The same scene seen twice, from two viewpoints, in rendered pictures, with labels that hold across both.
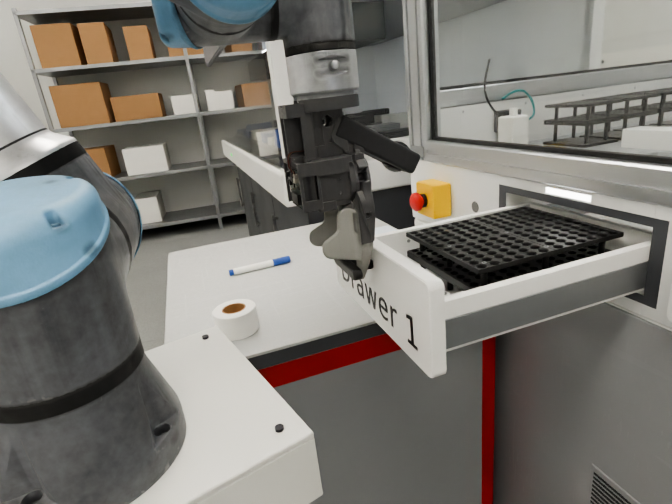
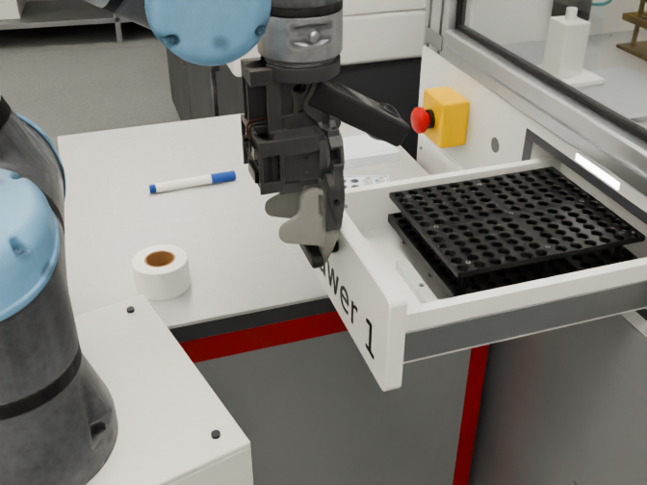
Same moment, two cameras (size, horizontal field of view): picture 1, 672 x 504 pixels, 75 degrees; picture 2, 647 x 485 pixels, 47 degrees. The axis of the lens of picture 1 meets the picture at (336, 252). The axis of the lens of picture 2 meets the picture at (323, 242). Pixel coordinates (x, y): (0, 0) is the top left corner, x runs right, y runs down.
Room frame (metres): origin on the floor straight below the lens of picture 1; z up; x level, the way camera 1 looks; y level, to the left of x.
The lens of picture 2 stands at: (-0.14, -0.02, 1.32)
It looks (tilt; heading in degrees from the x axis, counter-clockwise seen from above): 32 degrees down; 359
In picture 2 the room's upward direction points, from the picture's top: straight up
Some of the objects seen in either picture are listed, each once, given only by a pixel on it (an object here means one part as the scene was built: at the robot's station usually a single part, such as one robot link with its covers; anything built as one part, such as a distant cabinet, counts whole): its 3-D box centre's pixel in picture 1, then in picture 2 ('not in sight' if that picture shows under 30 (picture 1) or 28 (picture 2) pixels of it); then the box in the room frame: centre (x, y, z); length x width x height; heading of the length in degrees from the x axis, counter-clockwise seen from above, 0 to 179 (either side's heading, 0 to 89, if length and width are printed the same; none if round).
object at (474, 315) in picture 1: (511, 255); (513, 240); (0.58, -0.25, 0.86); 0.40 x 0.26 x 0.06; 107
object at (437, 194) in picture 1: (432, 198); (442, 116); (0.92, -0.22, 0.88); 0.07 x 0.05 x 0.07; 17
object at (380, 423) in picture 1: (322, 405); (262, 368); (0.91, 0.08, 0.38); 0.62 x 0.58 x 0.76; 17
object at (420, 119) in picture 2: (418, 201); (423, 119); (0.91, -0.19, 0.88); 0.04 x 0.03 x 0.04; 17
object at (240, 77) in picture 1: (347, 87); not in sight; (2.34, -0.15, 1.13); 1.78 x 1.14 x 0.45; 17
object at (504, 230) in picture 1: (505, 253); (506, 237); (0.58, -0.24, 0.87); 0.22 x 0.18 x 0.06; 107
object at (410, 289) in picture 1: (377, 282); (342, 265); (0.52, -0.05, 0.87); 0.29 x 0.02 x 0.11; 17
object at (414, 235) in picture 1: (443, 249); (427, 230); (0.55, -0.14, 0.90); 0.18 x 0.02 x 0.01; 17
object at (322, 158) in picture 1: (325, 154); (294, 120); (0.51, 0.00, 1.05); 0.09 x 0.08 x 0.12; 107
